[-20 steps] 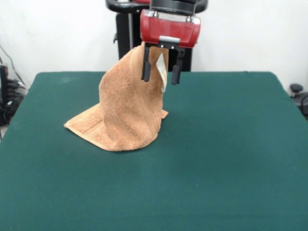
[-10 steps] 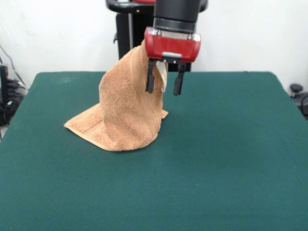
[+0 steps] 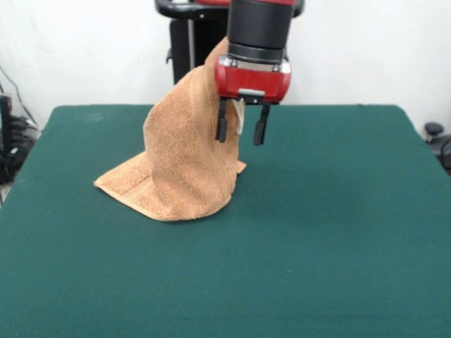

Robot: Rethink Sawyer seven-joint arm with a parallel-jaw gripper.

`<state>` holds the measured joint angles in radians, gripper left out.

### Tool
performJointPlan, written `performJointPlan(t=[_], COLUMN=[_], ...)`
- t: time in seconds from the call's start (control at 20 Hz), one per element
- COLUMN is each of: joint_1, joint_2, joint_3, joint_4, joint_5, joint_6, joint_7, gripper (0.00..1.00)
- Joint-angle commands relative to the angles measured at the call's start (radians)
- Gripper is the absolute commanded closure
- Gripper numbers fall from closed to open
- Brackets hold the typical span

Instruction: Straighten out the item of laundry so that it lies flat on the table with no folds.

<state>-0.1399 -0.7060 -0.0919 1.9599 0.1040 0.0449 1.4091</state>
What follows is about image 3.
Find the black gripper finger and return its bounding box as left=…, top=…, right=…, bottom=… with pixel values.
left=214, top=97, right=230, bottom=144
left=252, top=103, right=272, bottom=146

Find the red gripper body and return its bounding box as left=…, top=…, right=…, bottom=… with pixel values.
left=214, top=54, right=293, bottom=106

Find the tan terry towel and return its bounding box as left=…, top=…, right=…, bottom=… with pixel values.
left=92, top=36, right=247, bottom=224

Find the dark green table cloth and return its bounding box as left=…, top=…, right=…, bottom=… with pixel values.
left=0, top=104, right=451, bottom=338

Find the black chair base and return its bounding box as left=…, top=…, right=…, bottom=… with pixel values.
left=424, top=122, right=451, bottom=177

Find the black box with red light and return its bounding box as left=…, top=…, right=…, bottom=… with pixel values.
left=0, top=94, right=14, bottom=158

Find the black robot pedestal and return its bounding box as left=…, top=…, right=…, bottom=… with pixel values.
left=154, top=0, right=304, bottom=106

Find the black cable bundle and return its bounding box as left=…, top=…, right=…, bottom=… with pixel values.
left=0, top=115, right=42, bottom=186

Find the grey wall cable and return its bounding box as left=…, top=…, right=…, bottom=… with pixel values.
left=0, top=63, right=39, bottom=127

